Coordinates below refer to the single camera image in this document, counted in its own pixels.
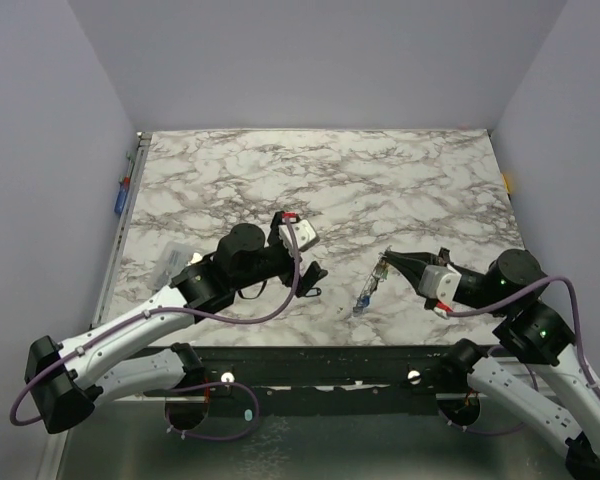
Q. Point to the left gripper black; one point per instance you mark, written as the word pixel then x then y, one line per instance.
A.
pixel 289 278

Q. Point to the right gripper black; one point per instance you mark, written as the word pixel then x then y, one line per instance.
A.
pixel 444 259

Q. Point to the silver protractor key organizer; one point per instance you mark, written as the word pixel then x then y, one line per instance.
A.
pixel 378 274

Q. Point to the black key tag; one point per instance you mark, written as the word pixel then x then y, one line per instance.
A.
pixel 313 292

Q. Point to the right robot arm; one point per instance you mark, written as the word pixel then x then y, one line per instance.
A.
pixel 531 331

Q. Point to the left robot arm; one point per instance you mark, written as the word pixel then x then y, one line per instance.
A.
pixel 67 380

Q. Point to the clear plastic bag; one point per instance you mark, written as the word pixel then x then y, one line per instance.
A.
pixel 173 259

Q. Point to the blue red clamp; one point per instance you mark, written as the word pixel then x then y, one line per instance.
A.
pixel 124 186

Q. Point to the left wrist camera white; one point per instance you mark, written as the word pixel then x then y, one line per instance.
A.
pixel 305 234

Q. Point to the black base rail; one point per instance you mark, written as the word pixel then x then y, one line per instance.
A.
pixel 326 381

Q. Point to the yellow tag on wall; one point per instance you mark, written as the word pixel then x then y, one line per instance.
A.
pixel 507 183

